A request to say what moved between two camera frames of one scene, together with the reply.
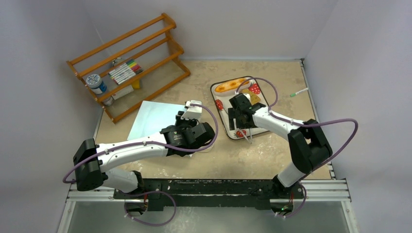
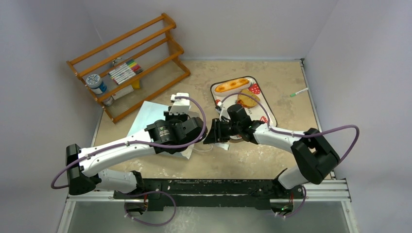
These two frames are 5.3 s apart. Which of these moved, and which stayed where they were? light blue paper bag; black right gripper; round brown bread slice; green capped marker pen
Moved: black right gripper
Stayed: green capped marker pen; round brown bread slice; light blue paper bag
